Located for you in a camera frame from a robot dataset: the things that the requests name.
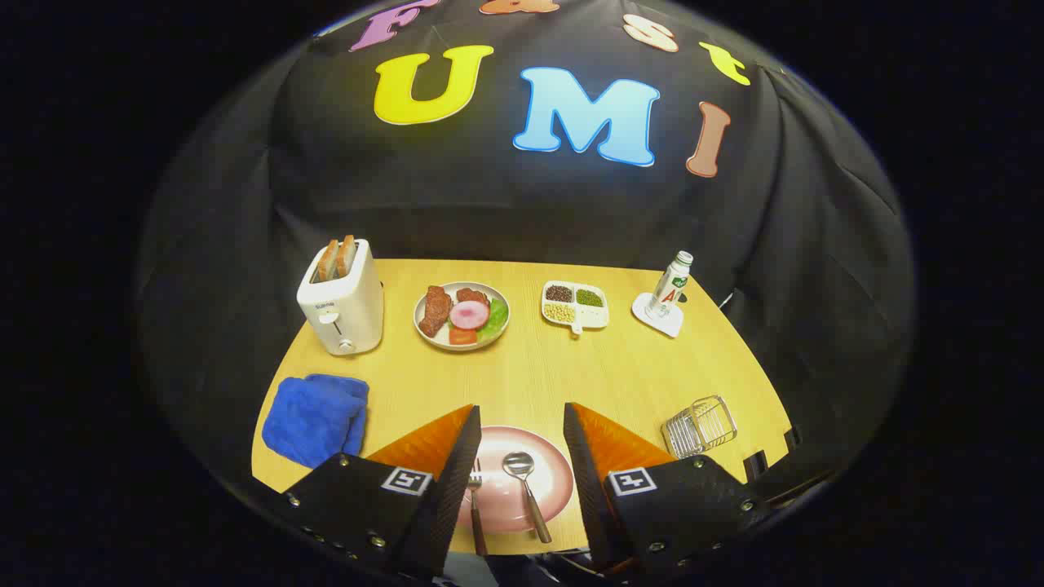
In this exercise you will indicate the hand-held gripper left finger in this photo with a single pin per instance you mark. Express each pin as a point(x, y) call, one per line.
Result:
point(458, 481)

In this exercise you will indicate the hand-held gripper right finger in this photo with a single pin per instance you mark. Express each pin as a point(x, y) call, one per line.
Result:
point(583, 481)

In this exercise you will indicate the pink plate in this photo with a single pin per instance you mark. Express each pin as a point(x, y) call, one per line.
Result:
point(522, 501)

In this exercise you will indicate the white round food plate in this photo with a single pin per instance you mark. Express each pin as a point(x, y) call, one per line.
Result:
point(488, 342)

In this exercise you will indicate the red tomato slice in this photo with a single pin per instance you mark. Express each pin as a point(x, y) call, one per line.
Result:
point(462, 336)

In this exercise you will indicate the blue towel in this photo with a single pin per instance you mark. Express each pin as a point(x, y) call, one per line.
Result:
point(314, 420)

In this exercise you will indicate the white divided dish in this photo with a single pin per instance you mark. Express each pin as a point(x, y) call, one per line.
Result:
point(592, 316)

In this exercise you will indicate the pink ham slice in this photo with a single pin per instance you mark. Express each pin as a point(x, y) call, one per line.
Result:
point(469, 315)

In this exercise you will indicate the green lettuce leaf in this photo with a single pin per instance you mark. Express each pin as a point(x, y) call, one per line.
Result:
point(496, 318)

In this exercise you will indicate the yellow soybeans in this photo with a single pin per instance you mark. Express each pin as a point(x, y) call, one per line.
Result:
point(559, 312)

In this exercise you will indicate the long brown meat piece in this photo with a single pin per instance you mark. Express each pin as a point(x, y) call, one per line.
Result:
point(434, 311)

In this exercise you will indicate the black table clamp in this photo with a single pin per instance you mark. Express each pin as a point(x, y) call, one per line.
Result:
point(793, 439)
point(755, 466)

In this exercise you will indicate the white square coaster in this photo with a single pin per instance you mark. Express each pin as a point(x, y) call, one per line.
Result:
point(665, 324)

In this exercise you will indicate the green mung beans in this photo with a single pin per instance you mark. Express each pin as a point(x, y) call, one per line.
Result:
point(589, 297)

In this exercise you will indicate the small brown meat piece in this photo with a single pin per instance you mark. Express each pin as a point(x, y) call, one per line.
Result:
point(471, 295)

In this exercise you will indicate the dark red beans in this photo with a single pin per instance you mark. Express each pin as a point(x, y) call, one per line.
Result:
point(559, 293)

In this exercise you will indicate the white toaster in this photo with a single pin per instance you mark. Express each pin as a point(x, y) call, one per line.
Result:
point(347, 314)

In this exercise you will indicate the white drink bottle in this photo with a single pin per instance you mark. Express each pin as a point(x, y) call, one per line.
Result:
point(671, 285)

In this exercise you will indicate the toasted bread slice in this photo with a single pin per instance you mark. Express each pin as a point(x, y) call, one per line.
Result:
point(347, 254)
point(327, 261)

